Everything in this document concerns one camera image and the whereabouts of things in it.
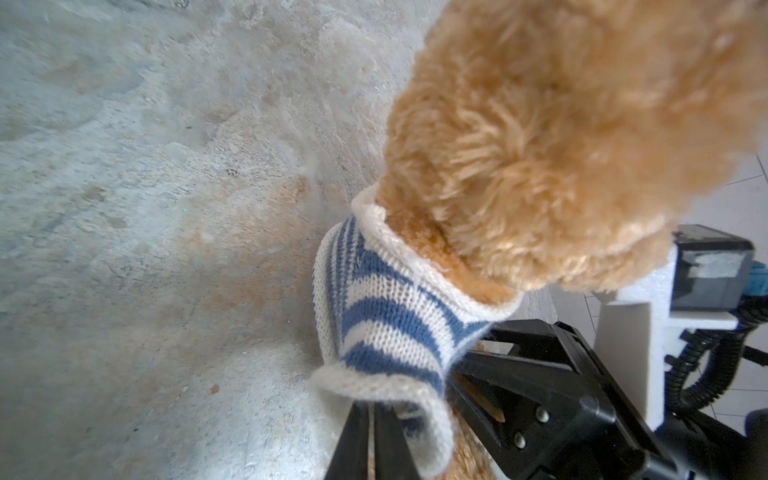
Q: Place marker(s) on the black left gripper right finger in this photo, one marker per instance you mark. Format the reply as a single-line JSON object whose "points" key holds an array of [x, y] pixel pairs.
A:
{"points": [[392, 456]]}

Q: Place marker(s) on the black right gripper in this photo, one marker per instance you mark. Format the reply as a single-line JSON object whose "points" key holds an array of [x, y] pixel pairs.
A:
{"points": [[545, 408]]}

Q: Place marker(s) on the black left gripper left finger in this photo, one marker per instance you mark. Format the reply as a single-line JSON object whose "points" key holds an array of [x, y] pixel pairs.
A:
{"points": [[350, 458]]}

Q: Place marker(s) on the blue white striped sweater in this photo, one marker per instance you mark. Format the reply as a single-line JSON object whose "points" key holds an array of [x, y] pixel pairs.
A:
{"points": [[390, 327]]}

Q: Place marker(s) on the brown teddy bear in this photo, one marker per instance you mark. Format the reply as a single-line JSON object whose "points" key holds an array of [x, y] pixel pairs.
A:
{"points": [[562, 142]]}

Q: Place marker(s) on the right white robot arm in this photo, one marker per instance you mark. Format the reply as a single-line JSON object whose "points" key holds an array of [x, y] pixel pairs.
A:
{"points": [[703, 448]]}

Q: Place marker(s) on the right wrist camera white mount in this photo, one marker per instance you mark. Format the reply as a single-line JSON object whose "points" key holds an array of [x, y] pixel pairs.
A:
{"points": [[641, 326]]}

